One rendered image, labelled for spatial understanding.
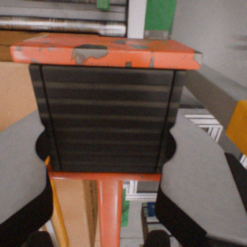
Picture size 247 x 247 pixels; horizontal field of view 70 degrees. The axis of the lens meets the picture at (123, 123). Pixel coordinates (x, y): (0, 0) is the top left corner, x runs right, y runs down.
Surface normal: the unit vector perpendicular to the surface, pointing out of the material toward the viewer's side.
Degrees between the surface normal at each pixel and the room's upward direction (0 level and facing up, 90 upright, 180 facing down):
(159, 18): 0
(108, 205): 1
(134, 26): 0
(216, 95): 90
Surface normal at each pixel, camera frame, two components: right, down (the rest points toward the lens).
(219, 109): -1.00, -0.03
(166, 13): 0.03, 0.52
